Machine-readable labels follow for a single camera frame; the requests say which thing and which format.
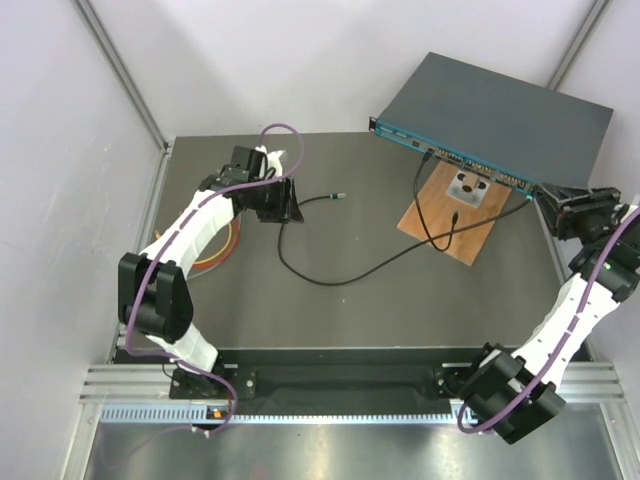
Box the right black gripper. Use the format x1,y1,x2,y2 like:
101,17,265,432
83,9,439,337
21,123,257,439
537,183,622,247

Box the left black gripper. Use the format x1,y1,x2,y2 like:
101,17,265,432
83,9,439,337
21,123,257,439
248,175,303,223

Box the long black ethernet cable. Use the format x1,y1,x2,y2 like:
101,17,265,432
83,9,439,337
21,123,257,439
277,192,534,287

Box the grey ethernet cable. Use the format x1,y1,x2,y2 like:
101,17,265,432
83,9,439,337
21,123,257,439
192,214,244,274

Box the yellow ethernet cable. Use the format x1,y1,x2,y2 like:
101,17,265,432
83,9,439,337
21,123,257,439
154,222,236,266

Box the short black cable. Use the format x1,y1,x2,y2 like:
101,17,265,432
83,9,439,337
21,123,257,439
412,147,461,253

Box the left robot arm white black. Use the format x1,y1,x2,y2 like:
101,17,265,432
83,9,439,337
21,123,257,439
117,146,303,397

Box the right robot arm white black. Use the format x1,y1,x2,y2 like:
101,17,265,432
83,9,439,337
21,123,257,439
457,184,639,444

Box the wooden base board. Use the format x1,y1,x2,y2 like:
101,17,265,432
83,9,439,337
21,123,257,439
397,162,511,266

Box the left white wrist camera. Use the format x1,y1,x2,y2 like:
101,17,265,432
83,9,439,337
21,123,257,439
256,145,288,179

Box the dark grey network switch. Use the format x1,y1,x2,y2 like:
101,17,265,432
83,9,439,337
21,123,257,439
369,52,614,188

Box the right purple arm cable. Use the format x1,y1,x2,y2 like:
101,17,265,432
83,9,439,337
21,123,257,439
457,204,640,434

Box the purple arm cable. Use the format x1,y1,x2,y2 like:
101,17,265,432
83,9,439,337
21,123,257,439
124,123,306,439
457,204,640,434

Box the metal mounting bracket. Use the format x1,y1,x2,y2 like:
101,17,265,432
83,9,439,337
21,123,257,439
446,170,490,208

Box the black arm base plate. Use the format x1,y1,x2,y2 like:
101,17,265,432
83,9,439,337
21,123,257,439
167,344,501,401

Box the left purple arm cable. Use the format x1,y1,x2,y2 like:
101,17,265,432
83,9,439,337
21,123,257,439
124,123,306,439

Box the aluminium frame rail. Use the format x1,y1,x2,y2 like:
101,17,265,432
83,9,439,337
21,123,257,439
80,362,625,403

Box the slotted grey cable duct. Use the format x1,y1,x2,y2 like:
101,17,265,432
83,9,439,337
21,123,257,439
99,400,458,426

